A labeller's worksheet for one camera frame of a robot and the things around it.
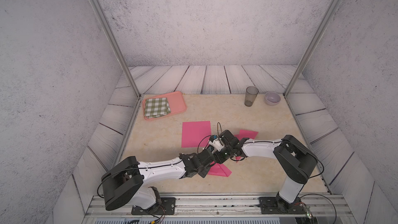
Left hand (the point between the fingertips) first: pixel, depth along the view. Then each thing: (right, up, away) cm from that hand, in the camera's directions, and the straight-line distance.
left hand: (207, 167), depth 83 cm
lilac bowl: (+48, +38, +31) cm, 69 cm away
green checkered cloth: (-35, +31, +29) cm, 55 cm away
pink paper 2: (+7, -2, +1) cm, 7 cm away
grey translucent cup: (+30, +40, +22) cm, 54 cm away
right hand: (+4, +3, +4) cm, 6 cm away
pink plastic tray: (-23, +36, +35) cm, 55 cm away
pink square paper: (+24, +15, +13) cm, 31 cm away
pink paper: (-7, +15, +16) cm, 23 cm away
